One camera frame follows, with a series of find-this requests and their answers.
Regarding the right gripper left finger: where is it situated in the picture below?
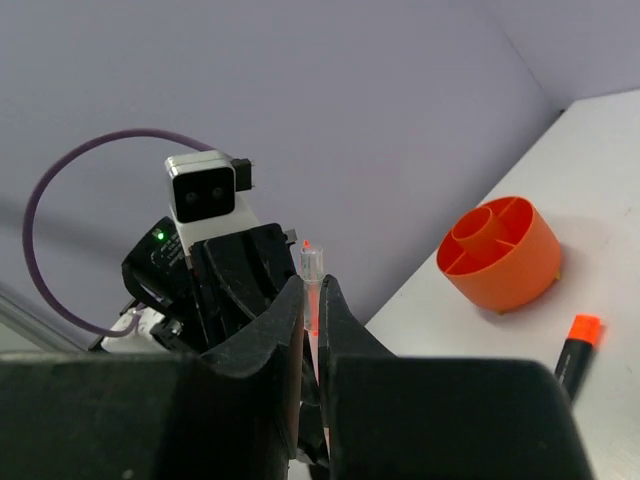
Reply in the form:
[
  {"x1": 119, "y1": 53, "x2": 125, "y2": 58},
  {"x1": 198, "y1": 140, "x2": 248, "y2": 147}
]
[{"x1": 1, "y1": 276, "x2": 304, "y2": 479}]

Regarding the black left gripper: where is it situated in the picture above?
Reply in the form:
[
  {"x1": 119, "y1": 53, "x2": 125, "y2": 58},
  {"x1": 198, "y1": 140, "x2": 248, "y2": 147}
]
[{"x1": 190, "y1": 223, "x2": 295, "y2": 355}]

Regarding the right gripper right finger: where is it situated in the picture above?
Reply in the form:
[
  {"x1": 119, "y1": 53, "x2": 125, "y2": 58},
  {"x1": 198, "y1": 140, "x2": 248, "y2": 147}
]
[{"x1": 319, "y1": 276, "x2": 593, "y2": 479}]

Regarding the orange clear pen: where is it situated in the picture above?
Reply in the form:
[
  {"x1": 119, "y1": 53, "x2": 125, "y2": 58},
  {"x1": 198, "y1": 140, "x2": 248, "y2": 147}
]
[{"x1": 299, "y1": 240, "x2": 325, "y2": 384}]

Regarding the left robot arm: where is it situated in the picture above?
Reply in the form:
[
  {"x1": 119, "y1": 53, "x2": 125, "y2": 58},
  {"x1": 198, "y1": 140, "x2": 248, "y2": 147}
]
[{"x1": 92, "y1": 217, "x2": 297, "y2": 354}]

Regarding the orange round pen holder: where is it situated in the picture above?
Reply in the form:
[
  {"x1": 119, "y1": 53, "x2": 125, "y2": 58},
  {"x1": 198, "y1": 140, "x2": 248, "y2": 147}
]
[{"x1": 436, "y1": 196, "x2": 562, "y2": 313}]

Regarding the orange highlighter black body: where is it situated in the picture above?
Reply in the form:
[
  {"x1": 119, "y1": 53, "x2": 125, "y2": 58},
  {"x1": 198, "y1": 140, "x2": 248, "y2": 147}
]
[{"x1": 554, "y1": 314, "x2": 602, "y2": 402}]

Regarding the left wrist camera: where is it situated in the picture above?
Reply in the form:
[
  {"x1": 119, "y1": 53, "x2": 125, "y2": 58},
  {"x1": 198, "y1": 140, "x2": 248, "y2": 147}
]
[{"x1": 165, "y1": 149, "x2": 258, "y2": 254}]

